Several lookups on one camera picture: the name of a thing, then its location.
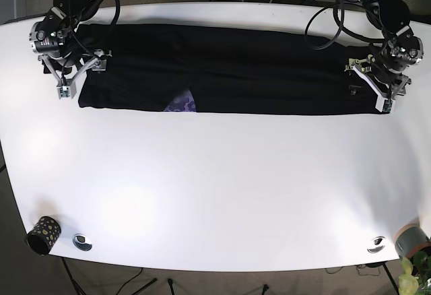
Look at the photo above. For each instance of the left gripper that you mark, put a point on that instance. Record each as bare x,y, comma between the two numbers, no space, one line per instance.
384,83

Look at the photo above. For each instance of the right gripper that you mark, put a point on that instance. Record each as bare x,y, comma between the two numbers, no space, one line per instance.
67,71

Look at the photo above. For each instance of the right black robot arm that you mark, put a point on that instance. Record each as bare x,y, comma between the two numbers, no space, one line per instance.
60,50

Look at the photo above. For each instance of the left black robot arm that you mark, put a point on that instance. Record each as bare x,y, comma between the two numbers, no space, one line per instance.
389,56

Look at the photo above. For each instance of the grey flower pot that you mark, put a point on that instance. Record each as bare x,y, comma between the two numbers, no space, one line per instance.
410,240

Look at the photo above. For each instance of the right silver table grommet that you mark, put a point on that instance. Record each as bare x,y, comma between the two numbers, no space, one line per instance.
377,244

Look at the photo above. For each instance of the silver table grommet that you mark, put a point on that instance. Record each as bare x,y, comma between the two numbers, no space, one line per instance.
82,242
377,244

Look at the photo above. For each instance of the left silver table grommet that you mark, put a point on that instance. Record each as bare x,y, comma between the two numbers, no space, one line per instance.
82,242

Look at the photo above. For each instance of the black gold-dotted cup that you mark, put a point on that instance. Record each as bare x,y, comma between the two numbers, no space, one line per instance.
44,235

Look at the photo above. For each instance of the green potted plant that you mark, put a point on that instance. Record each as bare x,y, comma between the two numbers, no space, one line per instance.
415,279

